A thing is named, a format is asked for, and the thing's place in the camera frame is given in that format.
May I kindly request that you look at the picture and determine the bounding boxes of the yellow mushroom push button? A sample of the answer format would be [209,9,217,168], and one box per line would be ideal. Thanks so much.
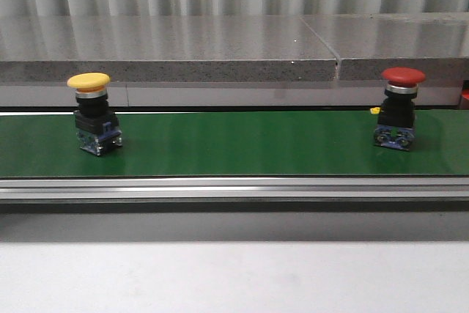
[67,73,122,156]

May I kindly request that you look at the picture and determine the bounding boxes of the grey speckled stone slab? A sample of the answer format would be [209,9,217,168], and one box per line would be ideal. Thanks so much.
[1,15,336,84]

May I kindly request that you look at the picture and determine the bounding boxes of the aluminium conveyor frame rail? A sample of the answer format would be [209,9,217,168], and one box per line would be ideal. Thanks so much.
[1,176,468,203]

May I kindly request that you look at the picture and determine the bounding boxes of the green conveyor belt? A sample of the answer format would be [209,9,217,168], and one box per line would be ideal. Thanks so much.
[1,109,468,177]

